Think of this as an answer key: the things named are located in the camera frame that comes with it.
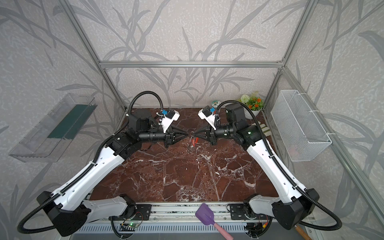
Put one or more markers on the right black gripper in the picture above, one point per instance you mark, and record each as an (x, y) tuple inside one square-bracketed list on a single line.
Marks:
[(212, 134)]

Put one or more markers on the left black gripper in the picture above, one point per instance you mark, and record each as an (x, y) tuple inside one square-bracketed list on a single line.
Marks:
[(169, 136)]

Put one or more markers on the key with red tag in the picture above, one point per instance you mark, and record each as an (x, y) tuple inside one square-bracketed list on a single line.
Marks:
[(195, 141)]

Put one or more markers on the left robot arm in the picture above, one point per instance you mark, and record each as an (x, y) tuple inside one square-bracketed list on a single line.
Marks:
[(70, 211)]

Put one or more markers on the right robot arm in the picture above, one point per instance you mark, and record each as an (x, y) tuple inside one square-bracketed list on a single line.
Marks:
[(290, 206)]

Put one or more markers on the white pot with flowers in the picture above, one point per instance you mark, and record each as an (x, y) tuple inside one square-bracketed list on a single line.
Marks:
[(253, 101)]

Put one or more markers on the cream work glove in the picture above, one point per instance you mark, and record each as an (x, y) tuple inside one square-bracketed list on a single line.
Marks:
[(266, 130)]

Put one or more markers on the purple pink toy shovel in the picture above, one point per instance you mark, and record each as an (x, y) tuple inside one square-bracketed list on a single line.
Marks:
[(206, 216)]

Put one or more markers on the blue toy garden fork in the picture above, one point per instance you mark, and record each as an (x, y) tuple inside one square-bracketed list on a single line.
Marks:
[(302, 233)]

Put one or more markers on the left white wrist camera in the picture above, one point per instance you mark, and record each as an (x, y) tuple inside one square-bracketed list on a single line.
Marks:
[(167, 117)]

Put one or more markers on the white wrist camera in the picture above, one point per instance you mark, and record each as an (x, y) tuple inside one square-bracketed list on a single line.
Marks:
[(167, 117), (208, 113)]

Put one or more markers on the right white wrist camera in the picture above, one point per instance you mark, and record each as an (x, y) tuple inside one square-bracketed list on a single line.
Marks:
[(208, 113)]

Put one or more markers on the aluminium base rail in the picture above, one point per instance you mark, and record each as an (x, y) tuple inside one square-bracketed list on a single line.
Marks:
[(159, 212)]

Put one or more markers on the white wire mesh basket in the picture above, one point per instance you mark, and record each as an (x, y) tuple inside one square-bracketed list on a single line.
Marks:
[(303, 135)]

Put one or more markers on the clear plastic wall shelf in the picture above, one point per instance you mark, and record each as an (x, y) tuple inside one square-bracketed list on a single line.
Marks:
[(50, 138)]

